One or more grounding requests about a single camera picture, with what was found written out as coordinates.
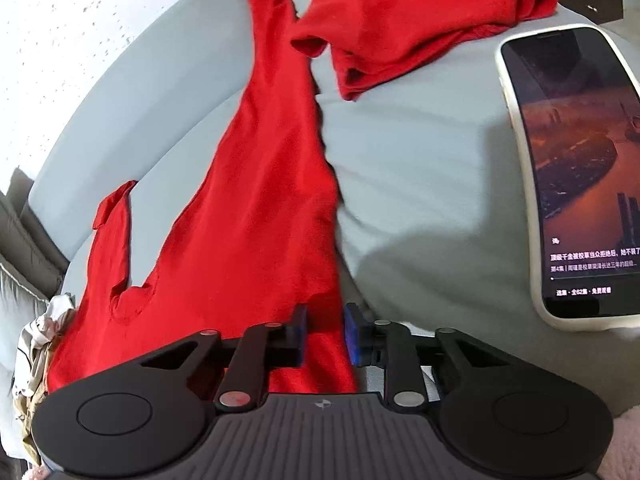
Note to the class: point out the khaki shorts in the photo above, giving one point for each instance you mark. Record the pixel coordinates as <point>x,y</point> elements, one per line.
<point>35,400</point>

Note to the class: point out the white shirt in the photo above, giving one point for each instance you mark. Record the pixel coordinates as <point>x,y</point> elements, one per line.
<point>52,317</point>

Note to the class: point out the grey sofa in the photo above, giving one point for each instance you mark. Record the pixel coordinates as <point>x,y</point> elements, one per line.
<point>425,170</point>

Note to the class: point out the red knit pants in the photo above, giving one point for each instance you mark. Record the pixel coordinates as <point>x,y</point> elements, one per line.
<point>260,185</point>

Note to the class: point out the red knit shirt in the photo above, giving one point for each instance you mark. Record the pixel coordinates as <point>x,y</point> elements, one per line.
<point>410,15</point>

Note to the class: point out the pink fuzzy cloth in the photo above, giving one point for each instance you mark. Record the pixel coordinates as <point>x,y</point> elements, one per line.
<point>627,450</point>

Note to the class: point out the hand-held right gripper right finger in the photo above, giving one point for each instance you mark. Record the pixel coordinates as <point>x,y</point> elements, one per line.
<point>352,340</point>

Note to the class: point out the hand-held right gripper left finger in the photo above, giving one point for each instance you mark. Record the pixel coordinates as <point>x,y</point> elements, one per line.
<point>301,341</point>

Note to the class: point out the beige piped cushion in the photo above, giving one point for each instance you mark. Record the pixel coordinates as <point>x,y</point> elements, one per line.
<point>25,250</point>

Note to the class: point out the smartphone in cream case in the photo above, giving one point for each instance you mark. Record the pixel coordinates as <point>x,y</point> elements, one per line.
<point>575,160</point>

